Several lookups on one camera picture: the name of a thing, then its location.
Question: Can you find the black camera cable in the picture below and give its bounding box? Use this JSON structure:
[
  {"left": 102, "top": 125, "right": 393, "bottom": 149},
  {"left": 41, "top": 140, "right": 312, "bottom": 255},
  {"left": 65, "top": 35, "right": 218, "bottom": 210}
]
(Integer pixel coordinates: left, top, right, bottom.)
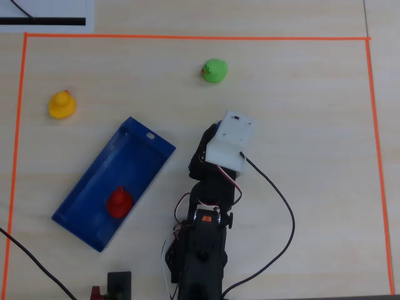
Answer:
[{"left": 221, "top": 151, "right": 296, "bottom": 298}]

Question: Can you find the green rubber duck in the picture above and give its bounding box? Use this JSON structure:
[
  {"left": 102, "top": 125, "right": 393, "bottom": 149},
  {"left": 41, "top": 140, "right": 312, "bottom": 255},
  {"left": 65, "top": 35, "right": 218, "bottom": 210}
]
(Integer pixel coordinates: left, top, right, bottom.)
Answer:
[{"left": 199, "top": 58, "right": 229, "bottom": 84}]

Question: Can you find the thin black cable on paper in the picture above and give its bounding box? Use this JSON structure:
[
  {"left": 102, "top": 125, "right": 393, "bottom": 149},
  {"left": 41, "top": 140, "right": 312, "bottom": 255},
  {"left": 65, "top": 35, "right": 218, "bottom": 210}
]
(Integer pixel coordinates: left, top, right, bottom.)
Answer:
[{"left": 10, "top": 0, "right": 38, "bottom": 20}]

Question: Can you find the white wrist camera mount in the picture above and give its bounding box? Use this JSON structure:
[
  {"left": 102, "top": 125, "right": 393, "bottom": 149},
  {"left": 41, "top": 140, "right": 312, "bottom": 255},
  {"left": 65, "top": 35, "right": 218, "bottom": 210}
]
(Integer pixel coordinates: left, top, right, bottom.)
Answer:
[{"left": 204, "top": 109, "right": 259, "bottom": 174}]

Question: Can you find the yellow rubber duck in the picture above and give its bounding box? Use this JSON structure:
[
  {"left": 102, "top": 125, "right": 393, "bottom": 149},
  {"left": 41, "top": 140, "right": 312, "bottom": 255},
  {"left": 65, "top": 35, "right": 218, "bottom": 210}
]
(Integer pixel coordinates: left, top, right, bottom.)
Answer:
[{"left": 48, "top": 89, "right": 77, "bottom": 120}]

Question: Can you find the black table clamp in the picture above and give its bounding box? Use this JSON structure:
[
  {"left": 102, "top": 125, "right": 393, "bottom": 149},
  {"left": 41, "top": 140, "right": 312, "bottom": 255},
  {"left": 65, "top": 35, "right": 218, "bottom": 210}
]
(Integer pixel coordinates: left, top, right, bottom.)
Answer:
[{"left": 107, "top": 271, "right": 133, "bottom": 300}]

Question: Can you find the long orange tape strip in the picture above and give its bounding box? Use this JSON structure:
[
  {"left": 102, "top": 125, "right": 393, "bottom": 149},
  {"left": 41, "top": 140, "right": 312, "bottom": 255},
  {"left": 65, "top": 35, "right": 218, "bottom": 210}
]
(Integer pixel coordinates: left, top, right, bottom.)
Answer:
[{"left": 24, "top": 32, "right": 372, "bottom": 42}]

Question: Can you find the red rubber duck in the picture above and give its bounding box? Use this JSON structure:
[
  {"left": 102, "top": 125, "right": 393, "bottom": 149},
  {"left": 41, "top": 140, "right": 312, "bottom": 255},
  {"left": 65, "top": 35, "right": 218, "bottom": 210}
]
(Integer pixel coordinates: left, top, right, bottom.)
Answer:
[{"left": 106, "top": 186, "right": 134, "bottom": 219}]

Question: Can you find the white paper with black bar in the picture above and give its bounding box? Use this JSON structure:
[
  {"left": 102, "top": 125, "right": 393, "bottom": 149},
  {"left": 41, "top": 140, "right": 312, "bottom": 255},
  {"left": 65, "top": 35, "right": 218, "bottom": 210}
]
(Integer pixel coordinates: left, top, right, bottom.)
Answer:
[{"left": 0, "top": 0, "right": 95, "bottom": 33}]

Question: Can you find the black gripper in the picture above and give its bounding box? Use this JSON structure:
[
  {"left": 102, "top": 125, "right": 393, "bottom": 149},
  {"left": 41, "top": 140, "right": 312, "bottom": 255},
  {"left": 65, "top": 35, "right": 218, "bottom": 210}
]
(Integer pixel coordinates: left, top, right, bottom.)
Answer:
[{"left": 188, "top": 123, "right": 239, "bottom": 186}]

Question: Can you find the blue plastic rectangular box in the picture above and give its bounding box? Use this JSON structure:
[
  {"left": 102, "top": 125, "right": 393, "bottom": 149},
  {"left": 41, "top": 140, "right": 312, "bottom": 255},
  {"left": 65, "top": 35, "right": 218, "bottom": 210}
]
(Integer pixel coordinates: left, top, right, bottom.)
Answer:
[{"left": 51, "top": 116, "right": 177, "bottom": 253}]

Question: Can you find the thick black cable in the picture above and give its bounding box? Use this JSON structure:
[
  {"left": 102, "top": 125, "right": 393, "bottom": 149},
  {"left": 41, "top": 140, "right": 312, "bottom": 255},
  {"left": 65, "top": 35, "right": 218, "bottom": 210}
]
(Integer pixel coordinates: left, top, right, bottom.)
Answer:
[{"left": 0, "top": 227, "right": 78, "bottom": 300}]

